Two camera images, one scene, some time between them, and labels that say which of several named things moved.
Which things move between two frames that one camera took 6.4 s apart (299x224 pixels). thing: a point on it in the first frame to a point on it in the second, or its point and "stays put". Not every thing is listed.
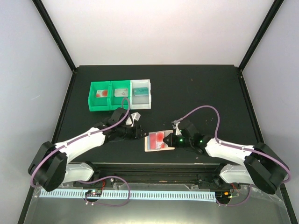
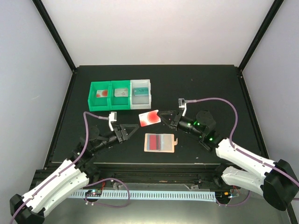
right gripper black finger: (169, 141) to (167, 123)
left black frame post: (55, 34) stays put
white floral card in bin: (121, 92) stays put
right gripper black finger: (169, 138) to (168, 112)
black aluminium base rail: (208, 175) stays put
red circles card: (160, 136) to (149, 118)
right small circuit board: (223, 196) stays put
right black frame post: (274, 9) stays put
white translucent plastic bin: (140, 94) stays put
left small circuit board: (94, 192) stays put
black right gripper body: (186, 142) to (176, 120)
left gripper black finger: (143, 133) to (123, 126)
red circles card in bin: (102, 93) stays put
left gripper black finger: (143, 136) to (125, 136)
